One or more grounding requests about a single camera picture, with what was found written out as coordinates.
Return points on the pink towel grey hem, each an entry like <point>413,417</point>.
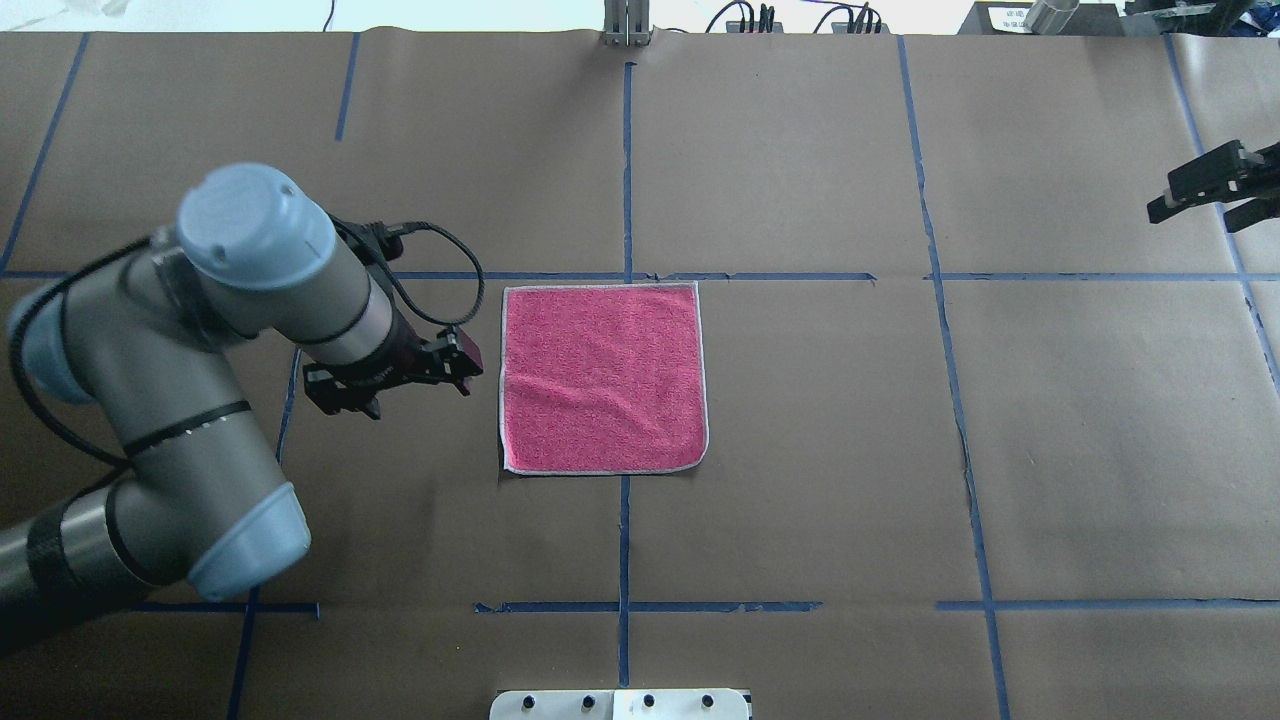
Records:
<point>598,380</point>

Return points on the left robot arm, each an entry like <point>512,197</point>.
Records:
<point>126,360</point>

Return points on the aluminium frame post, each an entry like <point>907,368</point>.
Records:
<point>626,23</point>

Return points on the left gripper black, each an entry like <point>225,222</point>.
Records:
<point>392,350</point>

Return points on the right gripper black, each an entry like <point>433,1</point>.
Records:
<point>1212,183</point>

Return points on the white mounting plate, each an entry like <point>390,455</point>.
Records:
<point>623,703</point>

